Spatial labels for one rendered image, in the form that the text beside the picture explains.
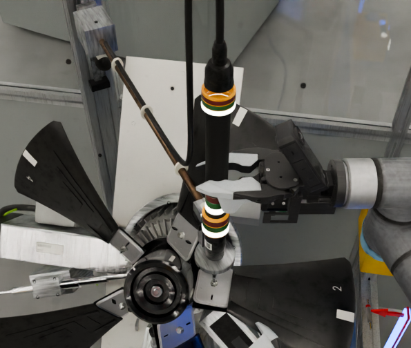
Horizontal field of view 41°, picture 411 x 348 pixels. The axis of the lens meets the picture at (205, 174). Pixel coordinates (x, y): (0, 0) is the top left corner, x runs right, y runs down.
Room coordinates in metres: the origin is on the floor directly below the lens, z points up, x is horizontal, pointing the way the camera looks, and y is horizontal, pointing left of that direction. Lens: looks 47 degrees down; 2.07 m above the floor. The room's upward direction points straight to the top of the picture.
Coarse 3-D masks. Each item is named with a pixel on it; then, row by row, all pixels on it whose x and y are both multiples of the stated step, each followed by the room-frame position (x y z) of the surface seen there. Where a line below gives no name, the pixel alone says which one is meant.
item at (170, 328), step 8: (184, 312) 0.52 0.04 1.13; (192, 312) 0.53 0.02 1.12; (176, 320) 0.50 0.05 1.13; (184, 320) 0.51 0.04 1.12; (192, 320) 0.52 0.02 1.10; (160, 328) 0.48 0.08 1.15; (168, 328) 0.49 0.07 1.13; (176, 328) 0.49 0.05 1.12; (184, 328) 0.50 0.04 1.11; (192, 328) 0.51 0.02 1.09; (160, 336) 0.47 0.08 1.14; (168, 336) 0.47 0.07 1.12; (176, 336) 0.48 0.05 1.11; (184, 336) 0.49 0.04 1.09; (192, 336) 0.49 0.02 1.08; (160, 344) 0.46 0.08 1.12; (168, 344) 0.46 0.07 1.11; (176, 344) 0.47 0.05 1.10
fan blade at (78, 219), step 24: (48, 144) 0.71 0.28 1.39; (24, 168) 0.72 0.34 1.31; (48, 168) 0.69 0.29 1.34; (72, 168) 0.67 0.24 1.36; (24, 192) 0.72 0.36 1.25; (48, 192) 0.69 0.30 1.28; (72, 192) 0.66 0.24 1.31; (96, 192) 0.64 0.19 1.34; (72, 216) 0.67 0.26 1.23; (96, 216) 0.63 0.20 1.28
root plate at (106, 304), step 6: (114, 294) 0.53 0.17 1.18; (120, 294) 0.53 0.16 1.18; (102, 300) 0.52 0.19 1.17; (108, 300) 0.52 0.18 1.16; (120, 300) 0.53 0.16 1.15; (102, 306) 0.52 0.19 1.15; (108, 306) 0.52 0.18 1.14; (114, 306) 0.53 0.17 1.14; (126, 306) 0.54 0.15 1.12; (114, 312) 0.53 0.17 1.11; (120, 312) 0.53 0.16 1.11; (126, 312) 0.54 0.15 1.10
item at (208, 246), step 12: (216, 48) 0.54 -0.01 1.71; (216, 60) 0.53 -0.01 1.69; (228, 60) 0.55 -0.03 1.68; (204, 72) 0.54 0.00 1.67; (216, 72) 0.53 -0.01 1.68; (228, 72) 0.53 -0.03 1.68; (204, 84) 0.54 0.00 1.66; (216, 84) 0.53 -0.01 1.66; (228, 84) 0.53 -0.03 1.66; (204, 240) 0.54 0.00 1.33; (216, 240) 0.53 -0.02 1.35; (216, 252) 0.53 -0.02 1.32
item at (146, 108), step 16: (192, 32) 0.62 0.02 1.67; (192, 48) 0.62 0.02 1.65; (112, 64) 0.96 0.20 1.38; (192, 64) 0.62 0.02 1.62; (128, 80) 0.90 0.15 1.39; (192, 80) 0.62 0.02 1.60; (192, 96) 0.62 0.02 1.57; (144, 112) 0.81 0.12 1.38; (192, 112) 0.62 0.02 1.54; (160, 128) 0.75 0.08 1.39; (192, 128) 0.62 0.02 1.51; (192, 144) 0.62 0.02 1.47
